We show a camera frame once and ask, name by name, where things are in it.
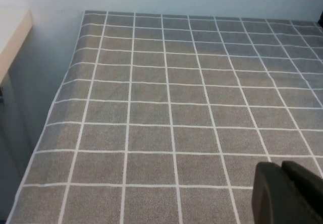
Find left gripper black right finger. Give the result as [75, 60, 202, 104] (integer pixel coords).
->
[281, 160, 323, 211]

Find grey white-checked tablecloth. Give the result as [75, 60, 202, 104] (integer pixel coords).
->
[15, 10, 323, 224]

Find beige side table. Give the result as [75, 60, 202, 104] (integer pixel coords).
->
[0, 9, 34, 88]

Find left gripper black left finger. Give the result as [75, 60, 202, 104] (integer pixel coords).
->
[251, 161, 323, 224]

